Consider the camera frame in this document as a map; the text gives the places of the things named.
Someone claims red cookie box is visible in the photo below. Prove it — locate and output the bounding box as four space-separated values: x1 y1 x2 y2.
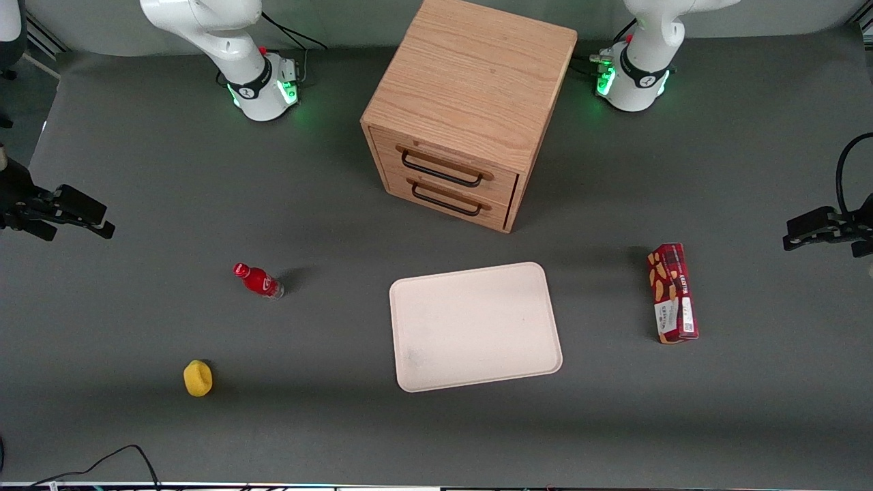
647 243 700 344

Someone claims cream plastic tray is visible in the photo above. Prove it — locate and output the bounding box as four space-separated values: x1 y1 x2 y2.
389 262 564 393

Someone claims wooden drawer front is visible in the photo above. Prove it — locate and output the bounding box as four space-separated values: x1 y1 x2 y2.
383 169 513 232
368 125 520 207

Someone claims oak wooden drawer cabinet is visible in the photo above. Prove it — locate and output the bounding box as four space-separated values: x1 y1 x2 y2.
360 0 579 235

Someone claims small red soda bottle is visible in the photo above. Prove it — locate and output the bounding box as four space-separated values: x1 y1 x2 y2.
233 263 285 301

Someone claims yellow sponge toy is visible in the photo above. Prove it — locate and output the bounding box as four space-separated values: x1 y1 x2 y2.
183 359 213 398

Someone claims black metal drawer handle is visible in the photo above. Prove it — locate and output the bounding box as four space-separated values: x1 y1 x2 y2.
396 145 494 188
406 176 492 218

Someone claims black left base cable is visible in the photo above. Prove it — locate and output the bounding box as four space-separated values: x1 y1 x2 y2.
572 19 639 77

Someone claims black base cable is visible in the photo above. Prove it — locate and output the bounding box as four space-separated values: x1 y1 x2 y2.
572 19 639 77
261 12 329 87

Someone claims black right base cable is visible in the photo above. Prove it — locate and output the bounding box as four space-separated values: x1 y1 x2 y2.
261 12 329 87

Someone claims black loose table cable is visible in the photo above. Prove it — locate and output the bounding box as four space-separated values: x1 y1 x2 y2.
26 444 162 491

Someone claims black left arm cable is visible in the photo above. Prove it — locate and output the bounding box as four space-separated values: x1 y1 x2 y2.
836 132 873 216

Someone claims black right wrist mount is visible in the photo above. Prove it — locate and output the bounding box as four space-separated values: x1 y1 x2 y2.
0 143 59 241

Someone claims black wrist mount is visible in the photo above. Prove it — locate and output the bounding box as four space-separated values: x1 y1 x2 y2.
840 194 873 258
0 143 59 241

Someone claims black left wrist mount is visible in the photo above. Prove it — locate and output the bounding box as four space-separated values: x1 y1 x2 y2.
840 194 873 258

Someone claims aluminium frame rail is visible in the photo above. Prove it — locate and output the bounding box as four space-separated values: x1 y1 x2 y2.
23 12 70 63

